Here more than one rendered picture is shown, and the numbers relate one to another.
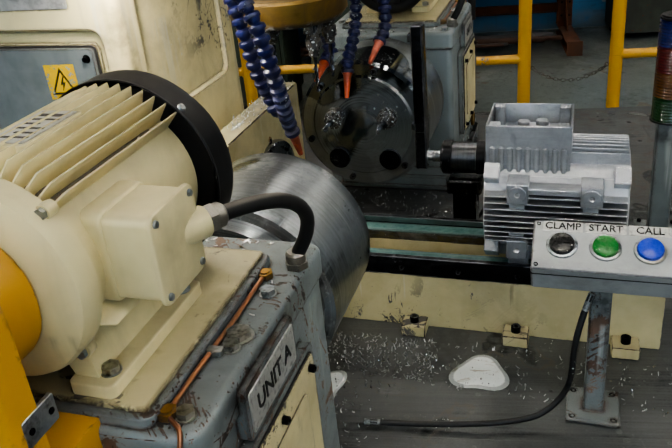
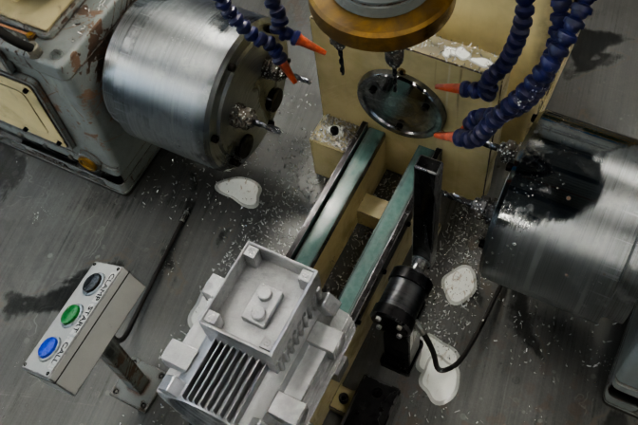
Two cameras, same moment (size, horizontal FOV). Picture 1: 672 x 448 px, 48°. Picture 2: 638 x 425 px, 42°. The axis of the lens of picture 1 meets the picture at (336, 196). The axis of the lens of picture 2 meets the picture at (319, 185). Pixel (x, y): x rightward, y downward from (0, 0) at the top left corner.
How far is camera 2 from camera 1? 1.49 m
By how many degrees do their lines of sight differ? 76
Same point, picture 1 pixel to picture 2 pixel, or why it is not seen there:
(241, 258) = (44, 19)
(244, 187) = (169, 23)
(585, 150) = (212, 355)
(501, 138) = (241, 261)
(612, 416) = (120, 393)
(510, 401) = (172, 323)
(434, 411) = (183, 264)
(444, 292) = not seen: hidden behind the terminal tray
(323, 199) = (172, 89)
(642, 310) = not seen: outside the picture
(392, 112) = (487, 212)
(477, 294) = not seen: hidden behind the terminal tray
